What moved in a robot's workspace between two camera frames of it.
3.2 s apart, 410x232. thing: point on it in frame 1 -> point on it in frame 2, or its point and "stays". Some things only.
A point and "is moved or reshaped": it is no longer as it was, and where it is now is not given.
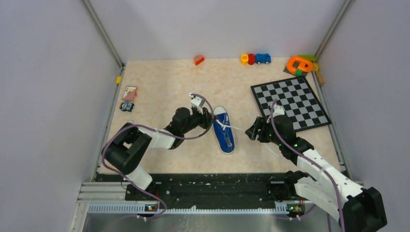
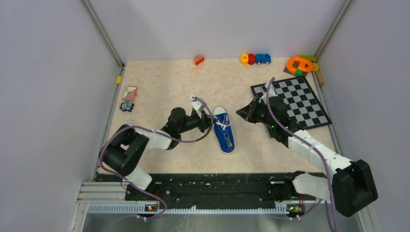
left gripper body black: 199,119 stays
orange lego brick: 198,59 stays
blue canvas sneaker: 222,130 stays
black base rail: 208,188 stays
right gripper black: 252,132 -> 248,112
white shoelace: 225,125 is moved or reshaped
